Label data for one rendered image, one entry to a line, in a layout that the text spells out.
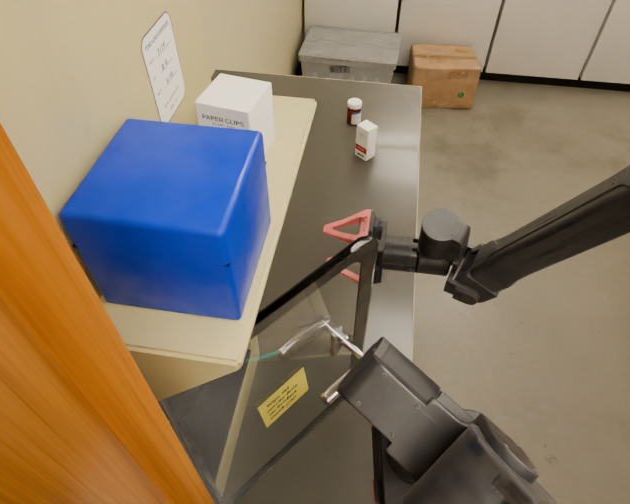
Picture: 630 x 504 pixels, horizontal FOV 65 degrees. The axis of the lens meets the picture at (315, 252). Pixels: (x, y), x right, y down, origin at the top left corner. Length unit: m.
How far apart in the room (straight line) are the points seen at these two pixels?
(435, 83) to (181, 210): 3.07
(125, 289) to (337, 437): 0.63
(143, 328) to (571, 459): 1.87
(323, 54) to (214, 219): 2.97
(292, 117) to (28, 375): 0.38
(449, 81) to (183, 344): 3.07
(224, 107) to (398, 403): 0.27
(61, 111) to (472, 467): 0.32
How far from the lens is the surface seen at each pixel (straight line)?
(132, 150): 0.35
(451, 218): 0.76
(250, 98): 0.44
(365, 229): 0.77
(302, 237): 1.17
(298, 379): 0.66
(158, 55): 0.45
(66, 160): 0.34
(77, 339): 0.20
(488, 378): 2.13
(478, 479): 0.32
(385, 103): 1.63
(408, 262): 0.81
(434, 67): 3.28
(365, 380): 0.36
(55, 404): 0.23
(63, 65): 0.34
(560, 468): 2.07
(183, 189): 0.31
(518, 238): 0.70
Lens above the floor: 1.80
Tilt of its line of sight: 49 degrees down
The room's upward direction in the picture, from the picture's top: straight up
